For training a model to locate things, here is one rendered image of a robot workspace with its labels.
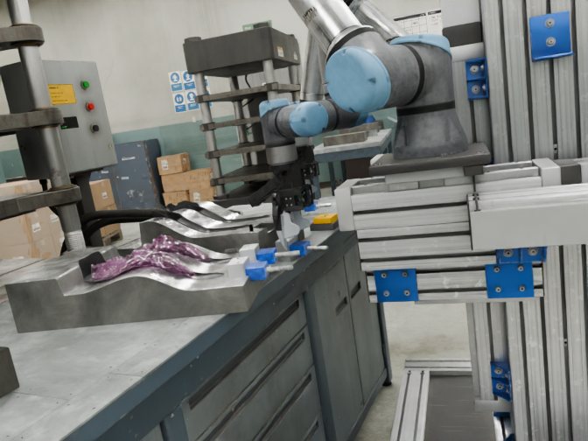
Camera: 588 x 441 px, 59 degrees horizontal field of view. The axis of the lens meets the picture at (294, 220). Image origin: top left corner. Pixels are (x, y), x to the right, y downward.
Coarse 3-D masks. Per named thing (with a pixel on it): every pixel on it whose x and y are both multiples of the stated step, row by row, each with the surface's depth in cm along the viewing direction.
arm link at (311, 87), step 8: (312, 40) 158; (312, 48) 158; (304, 56) 162; (312, 56) 159; (304, 64) 162; (312, 64) 160; (304, 72) 162; (312, 72) 160; (304, 80) 162; (312, 80) 161; (320, 80) 162; (304, 88) 163; (312, 88) 162; (320, 88) 162; (304, 96) 163; (312, 96) 162; (320, 96) 163
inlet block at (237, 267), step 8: (232, 264) 106; (240, 264) 106; (248, 264) 109; (256, 264) 108; (264, 264) 107; (232, 272) 107; (240, 272) 106; (248, 272) 107; (256, 272) 106; (264, 272) 106; (256, 280) 107
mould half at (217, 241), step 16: (208, 208) 159; (224, 208) 163; (144, 224) 144; (160, 224) 142; (176, 224) 144; (208, 224) 149; (224, 224) 150; (240, 224) 145; (256, 224) 139; (144, 240) 146; (192, 240) 138; (208, 240) 136; (224, 240) 134; (240, 240) 132; (256, 240) 130; (272, 240) 136
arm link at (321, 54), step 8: (320, 48) 121; (320, 56) 122; (320, 64) 123; (320, 72) 124; (328, 96) 123; (336, 104) 121; (336, 112) 120; (344, 112) 121; (344, 120) 122; (352, 120) 123; (360, 120) 125; (336, 128) 122; (344, 128) 124
